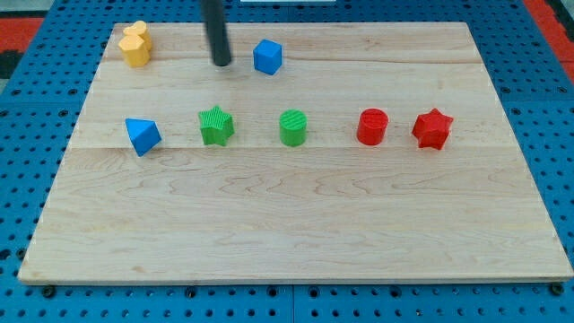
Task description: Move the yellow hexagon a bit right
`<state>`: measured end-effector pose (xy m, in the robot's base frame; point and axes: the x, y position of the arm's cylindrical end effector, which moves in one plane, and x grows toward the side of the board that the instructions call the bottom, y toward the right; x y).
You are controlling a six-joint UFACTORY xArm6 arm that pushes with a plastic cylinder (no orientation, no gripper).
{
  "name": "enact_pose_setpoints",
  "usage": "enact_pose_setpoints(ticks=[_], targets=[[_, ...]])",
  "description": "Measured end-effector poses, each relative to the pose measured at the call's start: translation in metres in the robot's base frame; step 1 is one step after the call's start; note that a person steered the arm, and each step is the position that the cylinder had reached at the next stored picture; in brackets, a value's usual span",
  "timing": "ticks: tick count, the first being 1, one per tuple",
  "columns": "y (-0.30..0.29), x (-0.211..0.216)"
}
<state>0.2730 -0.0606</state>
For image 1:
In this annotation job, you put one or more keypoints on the blue cube block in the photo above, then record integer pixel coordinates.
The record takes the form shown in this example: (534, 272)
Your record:
(268, 56)

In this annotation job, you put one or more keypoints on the blue triangle block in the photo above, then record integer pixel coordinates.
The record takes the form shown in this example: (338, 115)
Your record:
(143, 134)

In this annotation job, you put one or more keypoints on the yellow heart block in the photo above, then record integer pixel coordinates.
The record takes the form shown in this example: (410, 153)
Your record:
(140, 29)

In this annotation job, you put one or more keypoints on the red star block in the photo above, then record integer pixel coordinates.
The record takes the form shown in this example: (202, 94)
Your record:
(432, 129)

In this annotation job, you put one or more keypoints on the light wooden board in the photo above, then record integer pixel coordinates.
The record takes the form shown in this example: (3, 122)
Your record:
(329, 211)

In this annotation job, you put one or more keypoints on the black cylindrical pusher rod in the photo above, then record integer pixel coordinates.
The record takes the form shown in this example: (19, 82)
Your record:
(216, 31)

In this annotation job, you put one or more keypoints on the red cylinder block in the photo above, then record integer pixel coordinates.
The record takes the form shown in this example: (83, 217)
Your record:
(372, 126)

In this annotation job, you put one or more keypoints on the green cylinder block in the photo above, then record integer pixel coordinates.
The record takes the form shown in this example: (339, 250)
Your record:
(293, 125)

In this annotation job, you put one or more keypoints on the green star block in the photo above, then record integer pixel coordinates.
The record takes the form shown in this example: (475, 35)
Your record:
(216, 126)

